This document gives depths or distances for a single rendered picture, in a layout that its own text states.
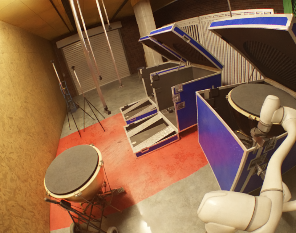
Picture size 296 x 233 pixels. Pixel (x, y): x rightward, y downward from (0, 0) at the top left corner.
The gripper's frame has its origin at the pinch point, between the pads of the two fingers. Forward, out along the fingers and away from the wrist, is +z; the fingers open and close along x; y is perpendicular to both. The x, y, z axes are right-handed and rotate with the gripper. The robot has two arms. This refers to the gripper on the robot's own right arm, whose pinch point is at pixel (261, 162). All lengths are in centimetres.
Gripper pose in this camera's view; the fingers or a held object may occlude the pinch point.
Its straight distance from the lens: 120.8
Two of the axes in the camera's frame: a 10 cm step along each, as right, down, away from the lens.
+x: -9.7, 2.2, 0.7
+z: -0.5, -5.0, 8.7
